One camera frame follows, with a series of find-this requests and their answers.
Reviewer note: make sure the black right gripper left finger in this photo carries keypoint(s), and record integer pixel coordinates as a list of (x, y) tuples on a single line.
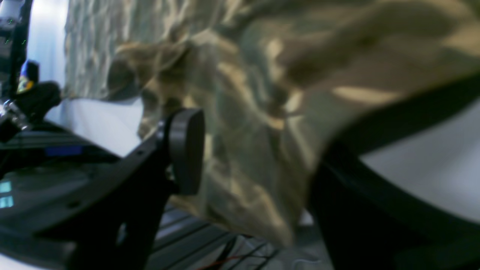
[(102, 217)]

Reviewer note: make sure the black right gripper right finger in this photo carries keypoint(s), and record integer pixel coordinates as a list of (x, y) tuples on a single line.
[(369, 224)]

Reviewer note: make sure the camouflage T-shirt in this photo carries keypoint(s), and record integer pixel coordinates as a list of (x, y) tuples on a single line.
[(277, 80)]

